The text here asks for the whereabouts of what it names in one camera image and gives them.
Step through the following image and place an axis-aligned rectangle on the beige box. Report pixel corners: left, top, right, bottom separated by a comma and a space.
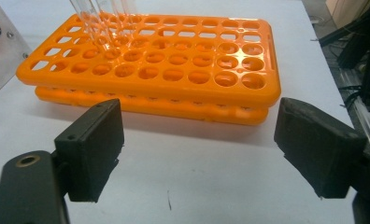
324, 0, 370, 30

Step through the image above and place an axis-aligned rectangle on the aluminium profile rail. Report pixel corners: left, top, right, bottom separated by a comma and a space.
337, 66, 370, 154

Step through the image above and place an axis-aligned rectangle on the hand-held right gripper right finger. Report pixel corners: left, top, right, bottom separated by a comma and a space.
274, 97, 368, 199

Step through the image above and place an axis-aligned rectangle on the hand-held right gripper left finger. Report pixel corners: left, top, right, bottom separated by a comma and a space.
54, 98, 125, 203

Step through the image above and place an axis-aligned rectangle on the black cable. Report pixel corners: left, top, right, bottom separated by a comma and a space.
338, 83, 370, 109

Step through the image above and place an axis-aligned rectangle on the orange plastic test tube rack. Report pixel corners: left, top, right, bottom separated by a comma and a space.
15, 12, 282, 127

